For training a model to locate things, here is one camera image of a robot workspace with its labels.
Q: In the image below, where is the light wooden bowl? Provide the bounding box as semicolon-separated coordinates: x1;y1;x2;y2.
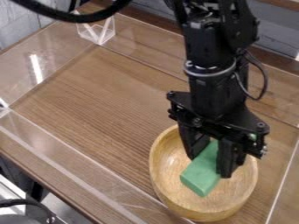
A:
148;125;257;222

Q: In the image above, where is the green rectangular block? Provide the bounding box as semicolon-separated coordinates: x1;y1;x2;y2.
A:
179;132;259;198

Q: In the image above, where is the clear acrylic corner bracket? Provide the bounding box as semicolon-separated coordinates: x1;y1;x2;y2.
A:
76;17;116;46

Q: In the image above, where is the black cable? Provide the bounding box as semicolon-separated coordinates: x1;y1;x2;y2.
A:
0;198;57;224

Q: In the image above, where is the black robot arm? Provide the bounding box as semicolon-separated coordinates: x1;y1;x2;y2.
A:
164;0;269;179

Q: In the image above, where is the clear acrylic tray wall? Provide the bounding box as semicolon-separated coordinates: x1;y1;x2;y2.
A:
0;103;193;224

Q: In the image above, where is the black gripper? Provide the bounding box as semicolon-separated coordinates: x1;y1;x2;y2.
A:
167;68;269;179

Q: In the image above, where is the black metal base plate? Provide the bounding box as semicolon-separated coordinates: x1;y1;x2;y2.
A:
41;193;80;224

